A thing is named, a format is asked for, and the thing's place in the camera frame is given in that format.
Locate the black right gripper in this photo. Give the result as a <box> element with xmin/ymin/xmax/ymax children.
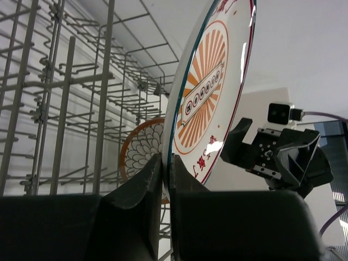
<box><xmin>220</xmin><ymin>117</ymin><xmax>333</xmax><ymax>197</ymax></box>

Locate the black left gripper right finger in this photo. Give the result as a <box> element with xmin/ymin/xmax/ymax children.
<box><xmin>171</xmin><ymin>156</ymin><xmax>325</xmax><ymax>260</ymax></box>

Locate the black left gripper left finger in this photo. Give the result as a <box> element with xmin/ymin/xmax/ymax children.
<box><xmin>86</xmin><ymin>153</ymin><xmax>162</xmax><ymax>260</ymax></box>

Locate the floral bowl front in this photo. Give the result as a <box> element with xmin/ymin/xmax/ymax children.
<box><xmin>119</xmin><ymin>117</ymin><xmax>172</xmax><ymax>204</ymax></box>

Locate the orange sunburst white plate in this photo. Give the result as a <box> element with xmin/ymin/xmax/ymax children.
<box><xmin>162</xmin><ymin>1</ymin><xmax>257</xmax><ymax>183</ymax></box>

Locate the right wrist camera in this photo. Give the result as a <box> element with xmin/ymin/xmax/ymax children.
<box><xmin>267</xmin><ymin>103</ymin><xmax>305</xmax><ymax>125</ymax></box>

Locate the grey wire dish rack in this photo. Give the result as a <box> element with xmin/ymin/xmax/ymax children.
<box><xmin>1</xmin><ymin>1</ymin><xmax>178</xmax><ymax>260</ymax></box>

